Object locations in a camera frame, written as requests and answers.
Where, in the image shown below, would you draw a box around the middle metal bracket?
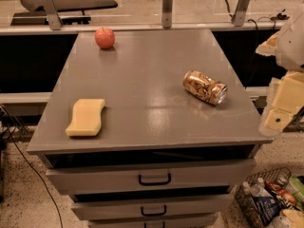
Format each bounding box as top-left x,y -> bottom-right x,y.
161,0 -> 173,29

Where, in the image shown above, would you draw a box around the right metal bracket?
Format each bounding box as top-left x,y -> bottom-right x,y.
232,0 -> 250,27

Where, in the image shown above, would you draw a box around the yellow sponge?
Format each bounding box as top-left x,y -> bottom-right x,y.
66,99 -> 105,137

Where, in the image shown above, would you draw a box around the blue snack bag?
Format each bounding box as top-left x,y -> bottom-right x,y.
253,197 -> 280,225

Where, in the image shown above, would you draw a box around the middle grey drawer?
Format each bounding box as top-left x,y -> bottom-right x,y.
71,194 -> 233,220

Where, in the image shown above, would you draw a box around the grey drawer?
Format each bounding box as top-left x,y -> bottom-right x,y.
71,194 -> 233,220
88,213 -> 218,228
47,159 -> 256,195

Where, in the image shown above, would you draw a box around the black cable on rail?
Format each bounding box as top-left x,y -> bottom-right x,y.
221,0 -> 290,88

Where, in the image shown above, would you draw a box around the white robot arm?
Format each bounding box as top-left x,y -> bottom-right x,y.
256,4 -> 304,136

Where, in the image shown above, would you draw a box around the top grey drawer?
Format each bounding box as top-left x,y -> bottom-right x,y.
47,159 -> 256,195

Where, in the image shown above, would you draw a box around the orange soda can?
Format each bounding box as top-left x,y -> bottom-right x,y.
182,70 -> 228,105

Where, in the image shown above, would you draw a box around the bottom grey drawer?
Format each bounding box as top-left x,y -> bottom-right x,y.
88,213 -> 218,228

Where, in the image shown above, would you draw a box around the red apple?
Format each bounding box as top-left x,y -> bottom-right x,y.
95,28 -> 115,49

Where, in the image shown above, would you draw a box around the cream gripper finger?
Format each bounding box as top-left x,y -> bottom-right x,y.
258,107 -> 294,137

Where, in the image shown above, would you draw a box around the yellow package in basket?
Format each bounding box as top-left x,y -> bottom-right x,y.
280,209 -> 304,228

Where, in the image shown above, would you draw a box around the left metal bracket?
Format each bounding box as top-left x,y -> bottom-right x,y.
41,0 -> 62,30

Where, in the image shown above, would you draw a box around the red snack package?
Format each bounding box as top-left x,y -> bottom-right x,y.
265,180 -> 296,205

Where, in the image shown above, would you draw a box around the black floor cable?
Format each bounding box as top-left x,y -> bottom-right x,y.
0,104 -> 65,228

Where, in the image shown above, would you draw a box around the wire basket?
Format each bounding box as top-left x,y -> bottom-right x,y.
235,167 -> 293,228

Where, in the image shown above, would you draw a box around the clear water bottle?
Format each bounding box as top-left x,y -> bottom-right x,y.
242,178 -> 271,198

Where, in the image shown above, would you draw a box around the metal bracket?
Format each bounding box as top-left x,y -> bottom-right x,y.
41,0 -> 62,30
232,0 -> 250,27
161,0 -> 173,29

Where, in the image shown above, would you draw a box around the black bench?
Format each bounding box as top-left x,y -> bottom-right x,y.
10,0 -> 118,26

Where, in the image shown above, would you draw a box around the grey drawer cabinet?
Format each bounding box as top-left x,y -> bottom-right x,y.
26,28 -> 275,228

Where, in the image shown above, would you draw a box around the green package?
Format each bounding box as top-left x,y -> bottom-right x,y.
286,176 -> 304,201

